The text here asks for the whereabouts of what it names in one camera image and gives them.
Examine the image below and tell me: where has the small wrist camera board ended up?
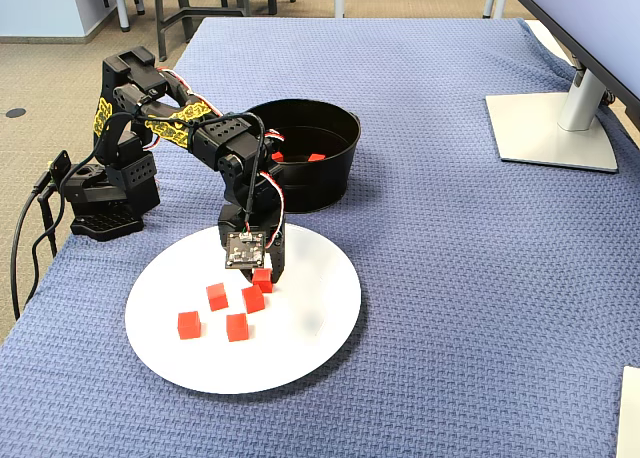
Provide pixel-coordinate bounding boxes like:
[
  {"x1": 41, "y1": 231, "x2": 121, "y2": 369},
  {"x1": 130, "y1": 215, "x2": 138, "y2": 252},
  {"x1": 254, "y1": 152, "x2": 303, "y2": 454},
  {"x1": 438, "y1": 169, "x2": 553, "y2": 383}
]
[{"x1": 222, "y1": 230, "x2": 267, "y2": 271}]

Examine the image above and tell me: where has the blue woven tablecloth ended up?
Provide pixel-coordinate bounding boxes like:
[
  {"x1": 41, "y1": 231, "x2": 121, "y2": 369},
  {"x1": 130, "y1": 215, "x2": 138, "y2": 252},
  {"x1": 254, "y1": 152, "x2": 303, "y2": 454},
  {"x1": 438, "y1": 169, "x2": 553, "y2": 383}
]
[{"x1": 0, "y1": 16, "x2": 640, "y2": 458}]

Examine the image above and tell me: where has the dark monitor screen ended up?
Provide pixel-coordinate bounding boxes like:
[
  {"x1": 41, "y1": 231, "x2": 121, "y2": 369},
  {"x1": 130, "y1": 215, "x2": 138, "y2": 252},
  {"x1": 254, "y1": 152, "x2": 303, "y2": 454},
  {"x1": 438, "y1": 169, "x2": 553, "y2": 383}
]
[{"x1": 497, "y1": 0, "x2": 640, "y2": 104}]

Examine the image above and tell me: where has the white flat object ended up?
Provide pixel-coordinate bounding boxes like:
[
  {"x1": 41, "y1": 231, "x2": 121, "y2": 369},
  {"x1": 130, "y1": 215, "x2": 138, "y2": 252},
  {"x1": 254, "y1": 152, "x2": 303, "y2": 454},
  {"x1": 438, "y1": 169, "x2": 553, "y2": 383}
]
[{"x1": 615, "y1": 365, "x2": 640, "y2": 458}]

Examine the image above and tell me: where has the light blue cabinet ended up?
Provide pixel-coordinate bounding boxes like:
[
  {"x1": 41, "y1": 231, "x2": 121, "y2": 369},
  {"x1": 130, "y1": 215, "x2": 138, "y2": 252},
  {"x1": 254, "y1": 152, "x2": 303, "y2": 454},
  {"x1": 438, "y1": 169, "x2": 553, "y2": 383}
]
[{"x1": 0, "y1": 0, "x2": 117, "y2": 40}]

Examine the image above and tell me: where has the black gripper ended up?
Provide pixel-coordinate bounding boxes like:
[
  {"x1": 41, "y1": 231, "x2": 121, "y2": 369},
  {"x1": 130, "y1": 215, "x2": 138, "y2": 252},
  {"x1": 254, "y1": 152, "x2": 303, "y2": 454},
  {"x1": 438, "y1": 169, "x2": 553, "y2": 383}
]
[{"x1": 218, "y1": 175, "x2": 288, "y2": 286}]

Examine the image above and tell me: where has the thin black camera cable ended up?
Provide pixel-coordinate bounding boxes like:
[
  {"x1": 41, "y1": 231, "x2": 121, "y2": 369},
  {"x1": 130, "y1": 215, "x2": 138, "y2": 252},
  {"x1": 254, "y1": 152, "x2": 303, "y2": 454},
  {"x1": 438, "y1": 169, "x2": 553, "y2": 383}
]
[{"x1": 243, "y1": 111, "x2": 266, "y2": 238}]

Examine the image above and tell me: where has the black metal bucket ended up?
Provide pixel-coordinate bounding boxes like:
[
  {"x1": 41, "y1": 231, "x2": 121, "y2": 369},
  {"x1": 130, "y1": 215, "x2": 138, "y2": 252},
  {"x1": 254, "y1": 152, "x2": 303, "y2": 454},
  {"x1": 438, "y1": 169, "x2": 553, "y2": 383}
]
[{"x1": 244, "y1": 98, "x2": 362, "y2": 215}]

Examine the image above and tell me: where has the silver monitor stand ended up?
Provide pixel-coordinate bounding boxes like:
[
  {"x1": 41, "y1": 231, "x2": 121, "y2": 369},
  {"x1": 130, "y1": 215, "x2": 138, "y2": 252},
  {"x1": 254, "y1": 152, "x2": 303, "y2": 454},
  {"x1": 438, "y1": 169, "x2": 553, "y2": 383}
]
[{"x1": 484, "y1": 60, "x2": 621, "y2": 174}]

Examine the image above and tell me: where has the white round plate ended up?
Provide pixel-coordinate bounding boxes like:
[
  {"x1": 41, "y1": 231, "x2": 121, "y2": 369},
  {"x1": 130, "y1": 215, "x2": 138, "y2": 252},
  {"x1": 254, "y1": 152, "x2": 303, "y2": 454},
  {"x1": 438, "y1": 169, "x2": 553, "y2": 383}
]
[{"x1": 124, "y1": 221, "x2": 363, "y2": 396}]

